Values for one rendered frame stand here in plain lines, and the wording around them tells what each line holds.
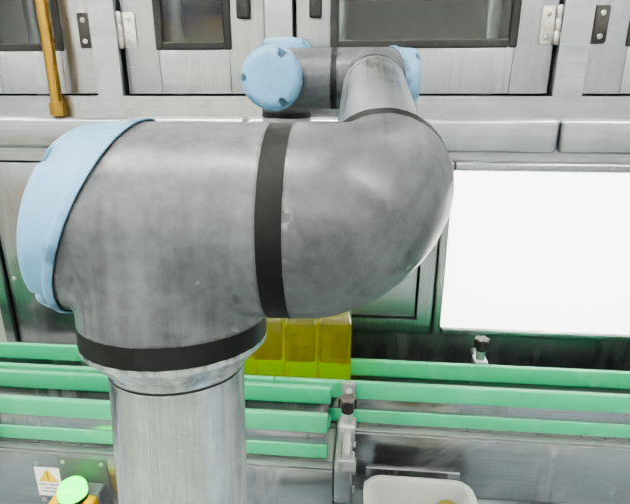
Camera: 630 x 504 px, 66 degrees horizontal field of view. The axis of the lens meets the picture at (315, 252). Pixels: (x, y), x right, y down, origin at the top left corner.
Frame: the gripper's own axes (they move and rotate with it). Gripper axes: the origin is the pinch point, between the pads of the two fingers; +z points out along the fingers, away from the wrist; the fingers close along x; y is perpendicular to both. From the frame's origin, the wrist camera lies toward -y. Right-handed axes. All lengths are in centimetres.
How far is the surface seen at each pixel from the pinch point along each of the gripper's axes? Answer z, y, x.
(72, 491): 30.6, 33.2, 20.6
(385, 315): 14.3, -15.2, -13.1
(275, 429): 22.1, 2.5, 13.5
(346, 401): 14.6, -8.5, 15.7
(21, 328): 23, 66, -16
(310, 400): 21.7, -2.2, 6.1
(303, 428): 21.6, -1.9, 13.5
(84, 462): 29.4, 33.7, 15.8
